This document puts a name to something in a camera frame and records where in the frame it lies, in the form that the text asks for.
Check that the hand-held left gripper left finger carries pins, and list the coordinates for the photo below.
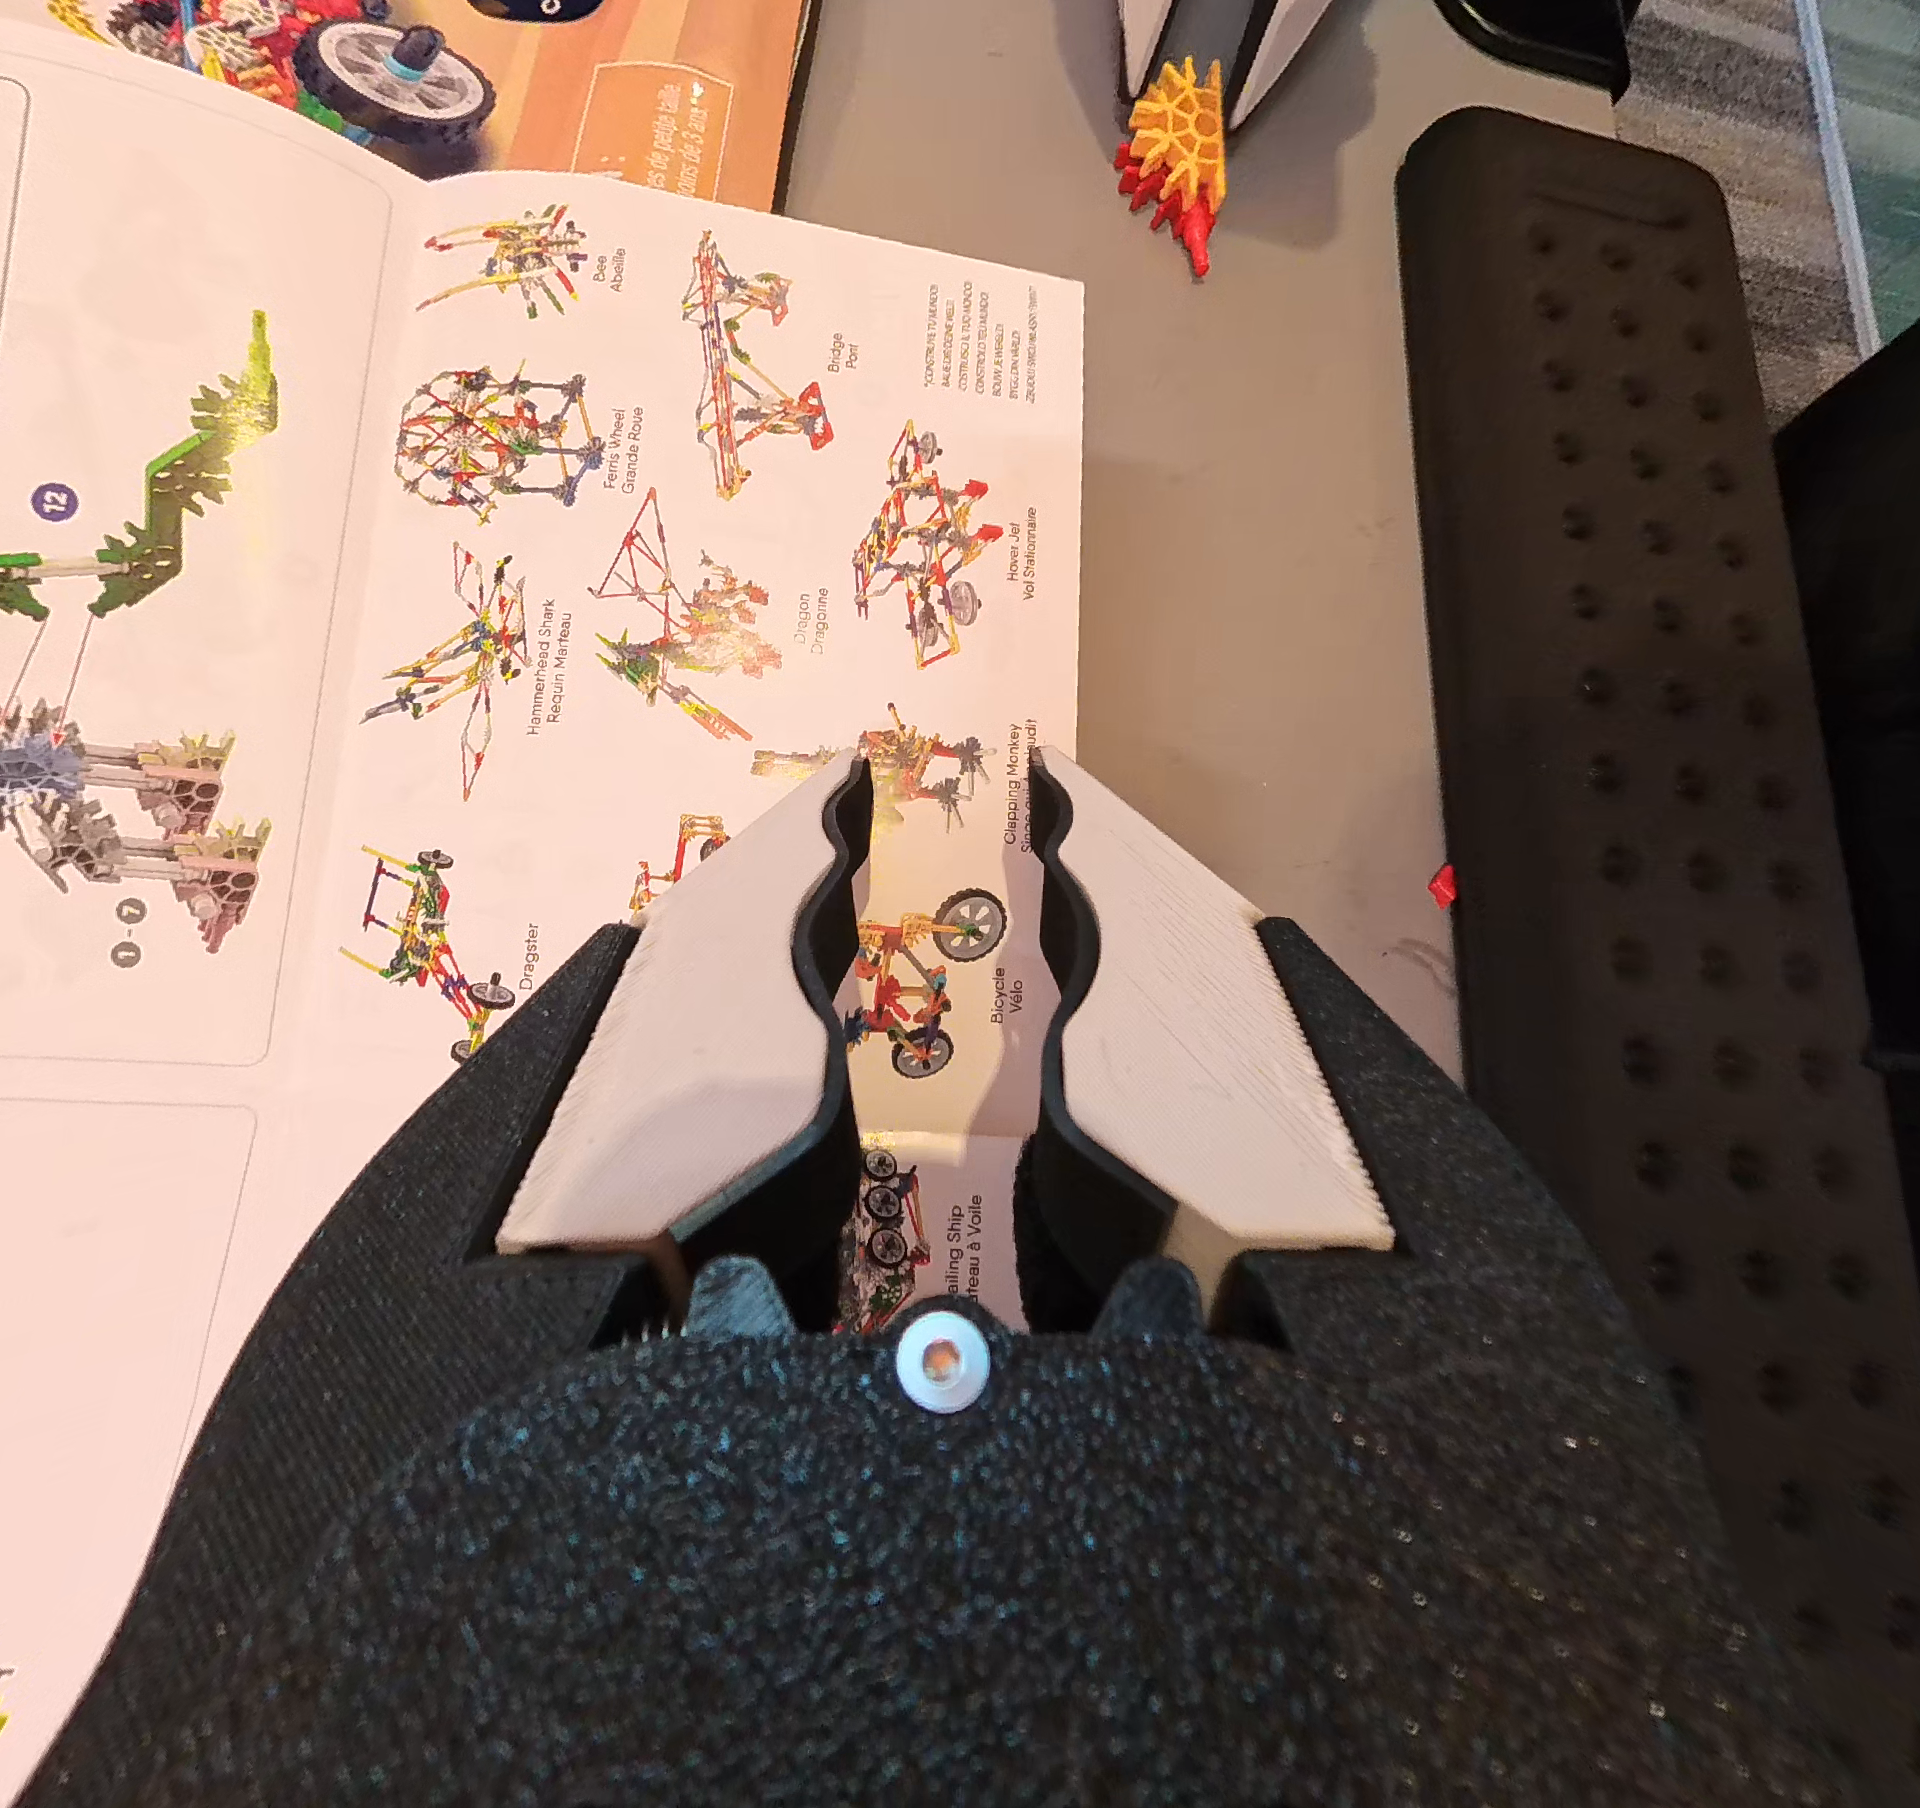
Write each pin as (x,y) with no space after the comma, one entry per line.
(692,1045)

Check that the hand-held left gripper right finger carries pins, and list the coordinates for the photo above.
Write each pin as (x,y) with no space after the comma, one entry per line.
(1203,1058)

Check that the yellow connector piece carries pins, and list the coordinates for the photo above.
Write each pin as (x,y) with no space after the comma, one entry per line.
(1182,124)

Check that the red connector piece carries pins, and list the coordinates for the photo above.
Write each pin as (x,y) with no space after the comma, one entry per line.
(1184,222)

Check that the small red plastic piece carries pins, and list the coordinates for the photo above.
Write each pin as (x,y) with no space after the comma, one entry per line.
(1444,886)

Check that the white building instruction booklet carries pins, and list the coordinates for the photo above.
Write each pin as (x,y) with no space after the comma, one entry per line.
(300,788)

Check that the black perforated chair armrest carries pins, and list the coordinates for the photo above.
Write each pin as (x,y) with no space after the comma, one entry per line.
(1622,788)

